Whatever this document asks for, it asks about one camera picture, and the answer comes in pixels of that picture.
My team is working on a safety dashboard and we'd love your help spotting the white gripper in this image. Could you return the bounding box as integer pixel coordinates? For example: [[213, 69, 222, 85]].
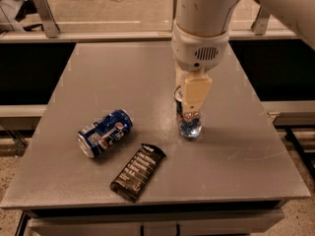
[[171, 21, 229, 112]]

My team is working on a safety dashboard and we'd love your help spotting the silver blue redbull can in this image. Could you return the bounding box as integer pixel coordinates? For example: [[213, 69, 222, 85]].
[[174, 87, 202, 140]]

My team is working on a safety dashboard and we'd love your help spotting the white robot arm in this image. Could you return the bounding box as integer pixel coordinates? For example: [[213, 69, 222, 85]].
[[171, 0, 315, 112]]

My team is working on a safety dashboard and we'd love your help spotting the blue pepsi can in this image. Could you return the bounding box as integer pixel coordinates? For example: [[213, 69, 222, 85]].
[[77, 109, 133, 158]]

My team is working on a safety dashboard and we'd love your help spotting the black rxbar chocolate bar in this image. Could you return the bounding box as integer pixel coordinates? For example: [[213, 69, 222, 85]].
[[110, 144, 166, 203]]

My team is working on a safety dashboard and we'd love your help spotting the metal railing bar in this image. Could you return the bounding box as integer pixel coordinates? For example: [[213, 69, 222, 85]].
[[0, 29, 298, 43]]

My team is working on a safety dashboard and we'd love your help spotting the grey cabinet under table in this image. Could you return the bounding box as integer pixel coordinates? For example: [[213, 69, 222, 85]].
[[14, 201, 284, 236]]

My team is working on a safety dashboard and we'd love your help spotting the dark chair with cloth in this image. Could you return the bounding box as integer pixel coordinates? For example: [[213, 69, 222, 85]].
[[0, 0, 42, 32]]

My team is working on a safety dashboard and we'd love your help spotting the middle metal railing bracket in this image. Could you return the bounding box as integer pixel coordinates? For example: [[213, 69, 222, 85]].
[[171, 0, 177, 30]]

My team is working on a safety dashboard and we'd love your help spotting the metal railing bracket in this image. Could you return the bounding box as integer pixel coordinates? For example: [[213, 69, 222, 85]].
[[33, 0, 60, 38], [171, 0, 177, 30], [251, 7, 271, 35]]

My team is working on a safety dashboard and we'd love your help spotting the right metal railing bracket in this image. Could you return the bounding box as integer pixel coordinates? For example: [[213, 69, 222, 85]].
[[251, 7, 271, 35]]

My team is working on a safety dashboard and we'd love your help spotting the left metal railing bracket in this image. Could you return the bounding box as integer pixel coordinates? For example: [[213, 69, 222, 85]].
[[33, 0, 60, 38]]

